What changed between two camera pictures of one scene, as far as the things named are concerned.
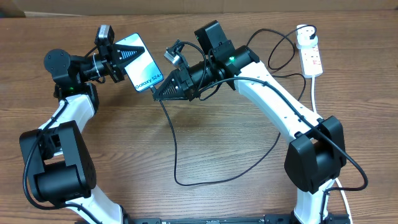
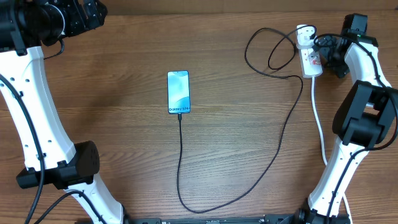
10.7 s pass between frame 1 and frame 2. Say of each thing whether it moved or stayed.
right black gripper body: moved
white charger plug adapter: stayed
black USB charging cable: moved
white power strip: stayed
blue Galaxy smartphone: moved
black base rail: stayed
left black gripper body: moved
